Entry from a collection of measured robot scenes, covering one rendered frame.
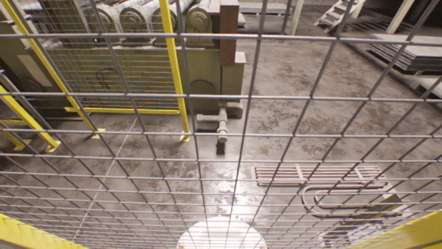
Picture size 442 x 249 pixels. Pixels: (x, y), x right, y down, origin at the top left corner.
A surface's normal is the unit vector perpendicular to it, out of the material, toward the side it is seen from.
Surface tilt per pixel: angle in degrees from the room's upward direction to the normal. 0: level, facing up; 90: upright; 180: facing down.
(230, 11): 90
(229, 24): 90
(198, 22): 90
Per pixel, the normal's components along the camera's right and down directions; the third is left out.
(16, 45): 0.00, 0.66
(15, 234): 1.00, 0.02
